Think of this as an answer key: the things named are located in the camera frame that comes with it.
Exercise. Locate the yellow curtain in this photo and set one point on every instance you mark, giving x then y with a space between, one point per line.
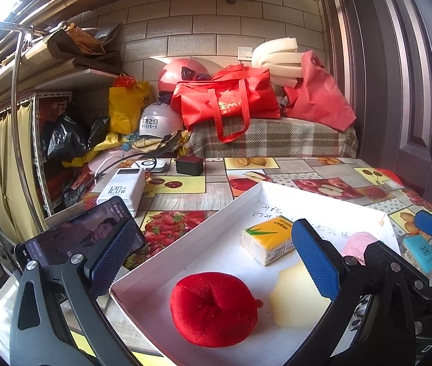
9 160

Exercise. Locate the white foam roll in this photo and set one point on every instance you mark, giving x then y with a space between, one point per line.
273 57

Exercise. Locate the black plastic bag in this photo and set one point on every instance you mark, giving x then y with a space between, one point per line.
99 129
65 139

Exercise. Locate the grey angle iron shelf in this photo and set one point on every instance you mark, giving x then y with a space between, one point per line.
38 122

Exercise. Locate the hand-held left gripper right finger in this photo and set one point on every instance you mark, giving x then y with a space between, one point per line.
315 259

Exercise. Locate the fruit print tablecloth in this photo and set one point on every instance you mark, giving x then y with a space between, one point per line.
303 166

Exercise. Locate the pale yellow sponge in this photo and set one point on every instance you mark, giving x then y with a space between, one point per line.
292 305

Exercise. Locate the brown bag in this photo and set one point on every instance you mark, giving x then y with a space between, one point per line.
67 44

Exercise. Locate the plaid covered box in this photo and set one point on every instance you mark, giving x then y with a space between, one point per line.
277 139

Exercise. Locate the white power bank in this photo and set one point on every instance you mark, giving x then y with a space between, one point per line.
120 190

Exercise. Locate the yellow cloth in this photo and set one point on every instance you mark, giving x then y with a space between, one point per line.
97 148

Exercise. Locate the white helmet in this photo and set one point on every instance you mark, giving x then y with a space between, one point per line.
158 122

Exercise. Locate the red plush cushion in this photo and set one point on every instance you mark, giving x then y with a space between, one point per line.
212 308

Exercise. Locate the red tote bag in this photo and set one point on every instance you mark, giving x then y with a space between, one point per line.
227 103

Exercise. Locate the yellow shopping bag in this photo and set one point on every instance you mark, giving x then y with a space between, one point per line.
124 106

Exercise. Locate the chrome tube rack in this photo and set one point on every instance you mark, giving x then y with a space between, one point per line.
17 68

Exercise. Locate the panelled metal door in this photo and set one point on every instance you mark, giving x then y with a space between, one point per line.
410 84

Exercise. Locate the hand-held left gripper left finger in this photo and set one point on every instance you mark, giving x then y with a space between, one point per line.
114 259

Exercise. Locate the yellow tissue pack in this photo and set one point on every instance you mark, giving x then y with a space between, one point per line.
265 240

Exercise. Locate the white cardboard box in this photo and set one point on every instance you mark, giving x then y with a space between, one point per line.
216 251

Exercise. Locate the black smartphone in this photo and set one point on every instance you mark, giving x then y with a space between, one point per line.
67 236

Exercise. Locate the pink fluffy pad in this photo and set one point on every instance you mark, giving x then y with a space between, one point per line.
355 244

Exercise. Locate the white wall switch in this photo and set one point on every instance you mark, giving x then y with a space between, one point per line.
245 53

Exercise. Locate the pink helmet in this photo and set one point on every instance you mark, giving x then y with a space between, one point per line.
185 72

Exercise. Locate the light blue tissue pack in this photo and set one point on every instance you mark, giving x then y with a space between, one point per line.
422 253

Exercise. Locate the black power adapter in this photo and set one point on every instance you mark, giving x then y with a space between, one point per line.
189 166

